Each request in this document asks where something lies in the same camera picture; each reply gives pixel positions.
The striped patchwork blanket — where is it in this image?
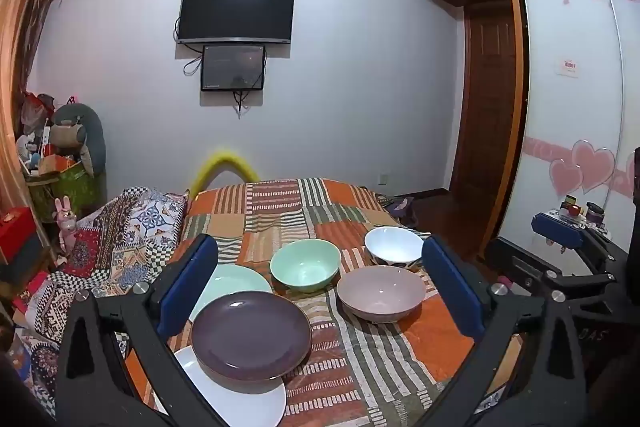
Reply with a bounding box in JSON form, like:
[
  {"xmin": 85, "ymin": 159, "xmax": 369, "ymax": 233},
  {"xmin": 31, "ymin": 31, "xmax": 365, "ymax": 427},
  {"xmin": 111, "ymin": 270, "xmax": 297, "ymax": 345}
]
[{"xmin": 125, "ymin": 177, "xmax": 526, "ymax": 427}]

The purple plate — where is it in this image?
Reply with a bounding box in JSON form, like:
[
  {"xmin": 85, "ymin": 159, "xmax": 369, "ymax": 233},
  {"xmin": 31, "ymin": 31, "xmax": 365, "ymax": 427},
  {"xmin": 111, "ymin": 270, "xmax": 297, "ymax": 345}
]
[{"xmin": 190, "ymin": 291, "xmax": 313, "ymax": 383}]

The small black wall monitor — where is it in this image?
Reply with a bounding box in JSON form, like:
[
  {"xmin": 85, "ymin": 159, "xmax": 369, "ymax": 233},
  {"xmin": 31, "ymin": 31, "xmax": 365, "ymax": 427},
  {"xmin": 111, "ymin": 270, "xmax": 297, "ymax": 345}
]
[{"xmin": 200, "ymin": 44, "xmax": 266, "ymax": 92}]

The pink bowl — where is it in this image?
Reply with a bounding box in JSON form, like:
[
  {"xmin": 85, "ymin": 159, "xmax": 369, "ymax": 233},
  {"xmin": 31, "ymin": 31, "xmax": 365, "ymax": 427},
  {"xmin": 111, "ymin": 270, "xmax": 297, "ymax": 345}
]
[{"xmin": 336, "ymin": 265, "xmax": 427, "ymax": 324}]

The yellow foam tube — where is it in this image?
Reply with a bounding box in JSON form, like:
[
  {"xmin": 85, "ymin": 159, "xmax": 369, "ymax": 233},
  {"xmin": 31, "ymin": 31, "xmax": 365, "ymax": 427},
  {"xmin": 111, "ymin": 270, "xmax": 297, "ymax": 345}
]
[{"xmin": 192, "ymin": 149, "xmax": 260, "ymax": 202}]

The white plate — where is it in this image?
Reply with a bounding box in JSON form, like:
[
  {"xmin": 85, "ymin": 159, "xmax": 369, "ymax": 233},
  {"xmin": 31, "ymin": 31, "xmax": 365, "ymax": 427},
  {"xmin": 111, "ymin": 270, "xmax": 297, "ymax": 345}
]
[{"xmin": 172, "ymin": 346, "xmax": 287, "ymax": 427}]

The grey plush toy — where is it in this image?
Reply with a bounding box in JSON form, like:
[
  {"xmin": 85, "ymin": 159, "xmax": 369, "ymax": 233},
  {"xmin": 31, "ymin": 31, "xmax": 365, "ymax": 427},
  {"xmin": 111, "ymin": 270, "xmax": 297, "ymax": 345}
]
[{"xmin": 50, "ymin": 103, "xmax": 107, "ymax": 180}]

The brown wooden door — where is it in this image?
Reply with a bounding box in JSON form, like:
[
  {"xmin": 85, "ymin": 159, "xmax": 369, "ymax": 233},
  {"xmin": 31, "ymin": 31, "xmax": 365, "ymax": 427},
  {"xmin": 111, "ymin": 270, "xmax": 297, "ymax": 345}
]
[{"xmin": 452, "ymin": 4, "xmax": 523, "ymax": 198}]

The green storage box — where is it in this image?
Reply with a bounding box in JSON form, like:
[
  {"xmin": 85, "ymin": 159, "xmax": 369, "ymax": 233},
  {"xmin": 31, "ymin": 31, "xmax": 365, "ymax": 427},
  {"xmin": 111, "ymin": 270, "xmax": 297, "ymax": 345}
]
[{"xmin": 27, "ymin": 159, "xmax": 103, "ymax": 223}]

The pink rabbit toy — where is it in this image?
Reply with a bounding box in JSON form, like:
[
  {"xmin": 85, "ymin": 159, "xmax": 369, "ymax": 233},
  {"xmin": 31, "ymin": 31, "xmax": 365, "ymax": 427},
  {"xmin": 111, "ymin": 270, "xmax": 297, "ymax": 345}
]
[{"xmin": 54, "ymin": 196, "xmax": 80, "ymax": 253}]

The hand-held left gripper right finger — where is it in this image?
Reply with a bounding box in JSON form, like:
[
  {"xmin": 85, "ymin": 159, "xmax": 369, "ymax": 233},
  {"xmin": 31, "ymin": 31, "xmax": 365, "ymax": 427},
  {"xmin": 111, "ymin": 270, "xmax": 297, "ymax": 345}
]
[{"xmin": 415, "ymin": 235, "xmax": 588, "ymax": 427}]

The red box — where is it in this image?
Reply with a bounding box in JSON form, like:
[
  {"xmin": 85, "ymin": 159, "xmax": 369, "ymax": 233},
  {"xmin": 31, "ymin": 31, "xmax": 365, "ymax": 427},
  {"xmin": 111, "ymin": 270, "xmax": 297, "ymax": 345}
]
[{"xmin": 0, "ymin": 206, "xmax": 40, "ymax": 265}]

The green bowl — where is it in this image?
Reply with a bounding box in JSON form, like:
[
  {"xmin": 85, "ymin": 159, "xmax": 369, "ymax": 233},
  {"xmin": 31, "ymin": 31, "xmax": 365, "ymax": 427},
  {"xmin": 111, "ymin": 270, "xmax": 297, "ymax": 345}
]
[{"xmin": 270, "ymin": 239, "xmax": 342, "ymax": 294}]

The brown curtain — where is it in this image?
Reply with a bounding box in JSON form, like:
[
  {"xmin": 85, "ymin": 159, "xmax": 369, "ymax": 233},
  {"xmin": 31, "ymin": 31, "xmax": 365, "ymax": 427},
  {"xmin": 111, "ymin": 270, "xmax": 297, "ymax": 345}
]
[{"xmin": 0, "ymin": 0, "xmax": 76, "ymax": 218}]

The red plastic bag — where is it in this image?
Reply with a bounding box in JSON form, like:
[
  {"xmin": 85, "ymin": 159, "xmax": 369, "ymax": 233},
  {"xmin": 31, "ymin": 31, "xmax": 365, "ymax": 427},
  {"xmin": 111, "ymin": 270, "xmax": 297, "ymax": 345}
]
[{"xmin": 20, "ymin": 92, "xmax": 52, "ymax": 135}]

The black wall television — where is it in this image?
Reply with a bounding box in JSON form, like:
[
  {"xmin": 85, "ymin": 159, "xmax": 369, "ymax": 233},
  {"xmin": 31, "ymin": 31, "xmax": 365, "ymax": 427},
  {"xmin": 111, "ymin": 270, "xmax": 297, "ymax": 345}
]
[{"xmin": 177, "ymin": 0, "xmax": 296, "ymax": 45}]

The patterned checkered quilt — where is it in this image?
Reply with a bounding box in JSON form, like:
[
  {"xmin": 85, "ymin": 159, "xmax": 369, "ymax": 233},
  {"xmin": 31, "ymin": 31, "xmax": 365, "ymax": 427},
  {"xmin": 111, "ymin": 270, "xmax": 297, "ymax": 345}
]
[{"xmin": 15, "ymin": 187, "xmax": 191, "ymax": 408}]

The white heart-print wardrobe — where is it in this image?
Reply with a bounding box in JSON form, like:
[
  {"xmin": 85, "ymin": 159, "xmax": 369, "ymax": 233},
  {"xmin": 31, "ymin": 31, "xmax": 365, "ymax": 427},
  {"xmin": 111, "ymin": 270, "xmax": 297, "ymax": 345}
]
[{"xmin": 500, "ymin": 0, "xmax": 640, "ymax": 258}]

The dark purple bag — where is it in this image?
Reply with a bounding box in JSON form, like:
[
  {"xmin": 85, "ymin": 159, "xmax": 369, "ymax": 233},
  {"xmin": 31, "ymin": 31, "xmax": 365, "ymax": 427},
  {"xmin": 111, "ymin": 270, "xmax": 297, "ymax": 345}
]
[{"xmin": 382, "ymin": 194, "xmax": 416, "ymax": 220}]

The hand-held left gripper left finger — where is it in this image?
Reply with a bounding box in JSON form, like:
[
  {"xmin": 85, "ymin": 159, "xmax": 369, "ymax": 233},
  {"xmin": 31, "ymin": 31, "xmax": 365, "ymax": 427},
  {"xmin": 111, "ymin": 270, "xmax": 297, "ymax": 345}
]
[{"xmin": 55, "ymin": 233, "xmax": 236, "ymax": 427}]

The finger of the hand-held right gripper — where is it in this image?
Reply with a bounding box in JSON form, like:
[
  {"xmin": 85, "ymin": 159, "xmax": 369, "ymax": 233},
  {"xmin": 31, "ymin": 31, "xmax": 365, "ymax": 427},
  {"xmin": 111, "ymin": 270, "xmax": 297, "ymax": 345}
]
[
  {"xmin": 531, "ymin": 210, "xmax": 630, "ymax": 269},
  {"xmin": 486, "ymin": 236, "xmax": 617, "ymax": 304}
]

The white bowl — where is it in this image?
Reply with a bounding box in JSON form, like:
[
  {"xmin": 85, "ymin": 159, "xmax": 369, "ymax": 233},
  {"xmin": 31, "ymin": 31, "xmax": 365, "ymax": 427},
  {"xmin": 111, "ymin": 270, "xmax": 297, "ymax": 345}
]
[{"xmin": 364, "ymin": 227, "xmax": 425, "ymax": 268}]

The green plate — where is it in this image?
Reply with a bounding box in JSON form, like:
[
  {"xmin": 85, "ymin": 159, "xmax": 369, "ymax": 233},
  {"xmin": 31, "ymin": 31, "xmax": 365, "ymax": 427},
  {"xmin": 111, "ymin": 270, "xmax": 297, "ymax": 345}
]
[{"xmin": 187, "ymin": 263, "xmax": 274, "ymax": 323}]

